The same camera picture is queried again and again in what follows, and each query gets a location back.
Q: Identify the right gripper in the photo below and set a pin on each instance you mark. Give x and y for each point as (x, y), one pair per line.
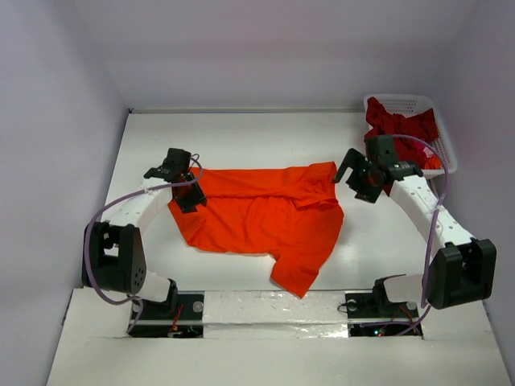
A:
(363, 182)

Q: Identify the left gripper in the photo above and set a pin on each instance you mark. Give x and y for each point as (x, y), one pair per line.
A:
(189, 205)

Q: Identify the orange t shirt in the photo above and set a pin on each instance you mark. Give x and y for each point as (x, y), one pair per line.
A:
(291, 214)

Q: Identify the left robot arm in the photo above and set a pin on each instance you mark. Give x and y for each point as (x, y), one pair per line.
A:
(113, 253)

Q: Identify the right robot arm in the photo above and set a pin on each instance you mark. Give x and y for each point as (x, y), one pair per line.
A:
(458, 268)

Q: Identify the dark red t shirt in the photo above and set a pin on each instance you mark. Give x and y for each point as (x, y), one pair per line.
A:
(421, 126)

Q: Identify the small orange garment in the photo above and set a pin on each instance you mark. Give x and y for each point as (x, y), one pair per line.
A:
(432, 163)

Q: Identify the white plastic basket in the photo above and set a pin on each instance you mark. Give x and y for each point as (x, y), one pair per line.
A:
(410, 105)

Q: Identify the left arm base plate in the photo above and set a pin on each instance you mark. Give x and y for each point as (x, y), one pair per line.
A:
(185, 321)

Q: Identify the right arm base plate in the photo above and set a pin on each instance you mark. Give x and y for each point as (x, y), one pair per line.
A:
(367, 317)

